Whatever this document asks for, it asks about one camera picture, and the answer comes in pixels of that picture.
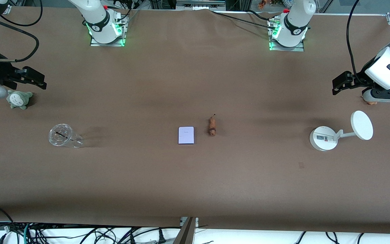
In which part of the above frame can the small brown lion statue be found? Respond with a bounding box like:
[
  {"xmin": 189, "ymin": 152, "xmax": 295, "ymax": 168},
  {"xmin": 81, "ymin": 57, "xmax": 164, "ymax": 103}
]
[{"xmin": 208, "ymin": 115, "xmax": 217, "ymax": 137}]

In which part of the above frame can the lavender phone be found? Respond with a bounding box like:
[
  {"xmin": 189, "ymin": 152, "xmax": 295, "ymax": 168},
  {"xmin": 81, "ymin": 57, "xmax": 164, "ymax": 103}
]
[{"xmin": 178, "ymin": 126, "xmax": 195, "ymax": 145}]

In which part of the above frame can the grey-green Totoro plush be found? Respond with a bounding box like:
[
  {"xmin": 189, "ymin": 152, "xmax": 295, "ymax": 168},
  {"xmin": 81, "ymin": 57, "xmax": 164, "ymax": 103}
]
[{"xmin": 6, "ymin": 90, "xmax": 34, "ymax": 110}]

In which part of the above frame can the white round desk lamp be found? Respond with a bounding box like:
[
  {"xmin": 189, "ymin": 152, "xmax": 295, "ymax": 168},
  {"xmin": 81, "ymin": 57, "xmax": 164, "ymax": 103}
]
[{"xmin": 309, "ymin": 110, "xmax": 374, "ymax": 151}]

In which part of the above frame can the clear plastic cup with lid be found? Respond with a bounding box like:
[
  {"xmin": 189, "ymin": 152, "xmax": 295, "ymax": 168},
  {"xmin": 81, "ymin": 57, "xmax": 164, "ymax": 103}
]
[{"xmin": 48, "ymin": 123, "xmax": 84, "ymax": 148}]

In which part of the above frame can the silver metal box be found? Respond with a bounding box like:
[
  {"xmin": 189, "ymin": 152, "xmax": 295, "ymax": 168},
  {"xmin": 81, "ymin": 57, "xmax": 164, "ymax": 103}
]
[{"xmin": 176, "ymin": 0, "xmax": 226, "ymax": 11}]

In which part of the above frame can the brown wooden beam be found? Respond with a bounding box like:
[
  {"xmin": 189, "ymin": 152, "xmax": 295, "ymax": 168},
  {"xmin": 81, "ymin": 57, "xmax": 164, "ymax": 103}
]
[{"xmin": 172, "ymin": 217, "xmax": 197, "ymax": 244}]

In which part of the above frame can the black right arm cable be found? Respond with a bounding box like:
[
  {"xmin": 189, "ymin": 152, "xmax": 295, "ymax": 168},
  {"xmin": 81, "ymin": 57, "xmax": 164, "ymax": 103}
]
[
  {"xmin": 0, "ymin": 19, "xmax": 40, "ymax": 63},
  {"xmin": 0, "ymin": 0, "xmax": 44, "ymax": 27}
]

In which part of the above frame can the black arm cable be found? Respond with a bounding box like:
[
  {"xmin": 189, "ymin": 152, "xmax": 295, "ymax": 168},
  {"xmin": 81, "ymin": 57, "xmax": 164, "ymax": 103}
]
[
  {"xmin": 346, "ymin": 0, "xmax": 366, "ymax": 80},
  {"xmin": 0, "ymin": 19, "xmax": 40, "ymax": 63},
  {"xmin": 0, "ymin": 0, "xmax": 44, "ymax": 27}
]

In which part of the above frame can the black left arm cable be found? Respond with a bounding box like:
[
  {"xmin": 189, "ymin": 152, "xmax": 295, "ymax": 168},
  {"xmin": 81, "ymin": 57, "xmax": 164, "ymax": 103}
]
[{"xmin": 346, "ymin": 0, "xmax": 366, "ymax": 80}]

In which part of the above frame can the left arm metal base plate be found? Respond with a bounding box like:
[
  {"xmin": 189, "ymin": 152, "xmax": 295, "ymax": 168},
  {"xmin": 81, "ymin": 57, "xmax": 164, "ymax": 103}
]
[{"xmin": 268, "ymin": 17, "xmax": 305, "ymax": 52}]

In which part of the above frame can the short black table cable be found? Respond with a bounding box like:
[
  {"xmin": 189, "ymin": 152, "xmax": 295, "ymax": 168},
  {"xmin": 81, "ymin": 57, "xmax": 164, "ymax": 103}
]
[{"xmin": 248, "ymin": 9, "xmax": 278, "ymax": 20}]

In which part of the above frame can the long black table cable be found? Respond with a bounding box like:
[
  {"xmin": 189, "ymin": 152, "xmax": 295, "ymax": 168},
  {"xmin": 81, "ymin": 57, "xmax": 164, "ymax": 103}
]
[{"xmin": 210, "ymin": 10, "xmax": 274, "ymax": 28}]

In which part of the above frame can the small metal bracket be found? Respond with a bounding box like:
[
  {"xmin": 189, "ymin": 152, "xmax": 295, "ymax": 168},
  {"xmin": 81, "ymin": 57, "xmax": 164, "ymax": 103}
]
[{"xmin": 180, "ymin": 217, "xmax": 199, "ymax": 228}]

